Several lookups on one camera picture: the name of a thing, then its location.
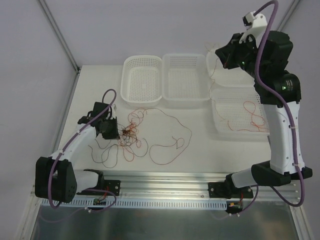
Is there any thin red wire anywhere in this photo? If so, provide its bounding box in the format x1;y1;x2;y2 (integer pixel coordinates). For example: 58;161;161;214
204;42;271;133

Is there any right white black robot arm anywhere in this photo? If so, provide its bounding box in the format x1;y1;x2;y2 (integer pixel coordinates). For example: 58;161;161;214
215;30;313;198

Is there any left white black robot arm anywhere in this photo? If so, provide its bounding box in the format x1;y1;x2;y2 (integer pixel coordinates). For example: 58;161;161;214
34;102;119;203

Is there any solid white tub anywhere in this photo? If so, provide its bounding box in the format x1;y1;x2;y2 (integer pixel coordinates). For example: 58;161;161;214
206;47;254;88

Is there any translucent middle white basket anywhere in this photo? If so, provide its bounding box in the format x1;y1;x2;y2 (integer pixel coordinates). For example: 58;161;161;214
161;53;210;109

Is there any large perforated white basket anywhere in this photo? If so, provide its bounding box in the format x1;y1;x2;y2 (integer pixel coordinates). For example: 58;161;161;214
210;87;269;136

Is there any rounded perforated white basket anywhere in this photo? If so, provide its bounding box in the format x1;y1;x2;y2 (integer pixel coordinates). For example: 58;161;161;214
120;55;162;108

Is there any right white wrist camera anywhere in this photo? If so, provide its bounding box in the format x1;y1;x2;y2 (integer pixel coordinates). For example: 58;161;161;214
239;11;268;44

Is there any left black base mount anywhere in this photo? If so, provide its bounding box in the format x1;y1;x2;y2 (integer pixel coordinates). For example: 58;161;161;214
78;179;121;196

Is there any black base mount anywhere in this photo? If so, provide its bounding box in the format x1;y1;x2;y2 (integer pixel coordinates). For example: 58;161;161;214
78;179;121;196
208;182;254;200

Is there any right aluminium frame post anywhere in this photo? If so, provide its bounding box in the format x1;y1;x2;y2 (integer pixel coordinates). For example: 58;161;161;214
276;0;301;32

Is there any aluminium frame post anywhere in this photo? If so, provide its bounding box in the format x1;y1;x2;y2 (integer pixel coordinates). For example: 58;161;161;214
37;0;81;73
276;0;301;32

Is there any left aluminium frame post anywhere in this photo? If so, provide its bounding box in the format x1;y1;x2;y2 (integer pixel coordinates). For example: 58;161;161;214
37;0;81;73

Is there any white slotted cable duct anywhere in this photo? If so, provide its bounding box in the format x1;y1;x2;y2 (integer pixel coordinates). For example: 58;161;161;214
41;198;230;210

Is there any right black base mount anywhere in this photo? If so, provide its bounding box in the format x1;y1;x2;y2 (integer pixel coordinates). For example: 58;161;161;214
208;182;254;200

